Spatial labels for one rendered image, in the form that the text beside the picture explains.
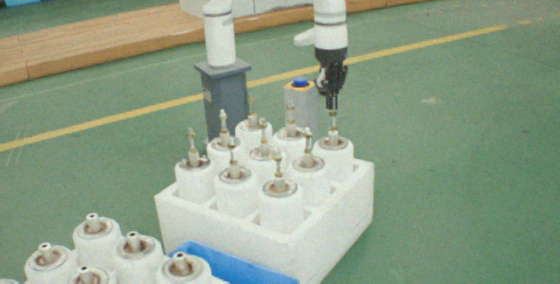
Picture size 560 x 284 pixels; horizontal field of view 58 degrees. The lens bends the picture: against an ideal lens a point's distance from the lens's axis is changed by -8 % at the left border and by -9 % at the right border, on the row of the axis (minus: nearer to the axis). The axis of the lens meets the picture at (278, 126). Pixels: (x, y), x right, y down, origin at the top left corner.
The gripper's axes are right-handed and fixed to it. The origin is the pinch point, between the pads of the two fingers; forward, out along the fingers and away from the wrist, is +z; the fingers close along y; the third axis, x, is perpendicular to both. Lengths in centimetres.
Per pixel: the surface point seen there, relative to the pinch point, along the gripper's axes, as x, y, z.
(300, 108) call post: 17.3, 13.6, 9.9
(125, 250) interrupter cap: 13, -56, 10
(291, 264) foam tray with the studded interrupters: -7.1, -31.4, 22.8
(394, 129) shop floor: 9, 64, 36
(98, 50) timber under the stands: 184, 75, 29
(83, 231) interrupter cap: 25, -57, 10
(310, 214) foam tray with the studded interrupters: -4.4, -18.7, 18.7
